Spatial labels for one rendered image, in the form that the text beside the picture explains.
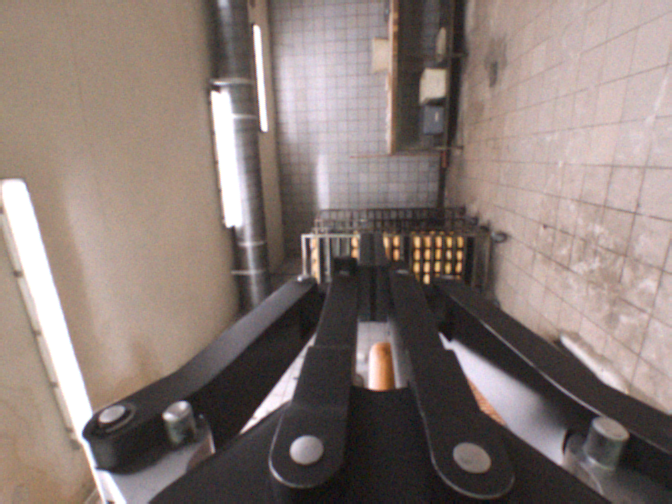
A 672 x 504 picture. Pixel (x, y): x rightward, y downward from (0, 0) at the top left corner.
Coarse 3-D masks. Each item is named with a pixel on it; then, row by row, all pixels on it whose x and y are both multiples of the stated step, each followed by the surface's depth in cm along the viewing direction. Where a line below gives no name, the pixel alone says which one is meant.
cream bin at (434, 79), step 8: (424, 72) 410; (432, 72) 393; (440, 72) 393; (424, 80) 438; (432, 80) 394; (440, 80) 395; (424, 88) 441; (432, 88) 398; (440, 88) 397; (424, 96) 443; (432, 96) 400; (440, 96) 400
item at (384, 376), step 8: (376, 344) 31; (384, 344) 30; (376, 352) 30; (384, 352) 29; (376, 360) 29; (384, 360) 29; (392, 360) 29; (376, 368) 30; (384, 368) 29; (392, 368) 29; (376, 376) 30; (384, 376) 29; (392, 376) 29; (376, 384) 30; (384, 384) 30; (392, 384) 30
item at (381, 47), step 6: (378, 42) 402; (384, 42) 403; (378, 48) 401; (384, 48) 402; (378, 54) 404; (384, 54) 404; (378, 60) 408; (384, 60) 409; (378, 66) 414; (384, 66) 416
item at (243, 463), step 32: (352, 384) 8; (352, 416) 7; (384, 416) 7; (224, 448) 6; (256, 448) 6; (352, 448) 6; (384, 448) 6; (416, 448) 6; (512, 448) 6; (192, 480) 6; (224, 480) 6; (256, 480) 5; (352, 480) 5; (384, 480) 5; (416, 480) 5; (544, 480) 5; (576, 480) 5
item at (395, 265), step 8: (392, 264) 18; (400, 264) 17; (424, 288) 14; (432, 296) 14; (432, 304) 14; (440, 304) 14; (432, 312) 14; (440, 312) 14; (448, 312) 14; (440, 320) 14; (448, 320) 14
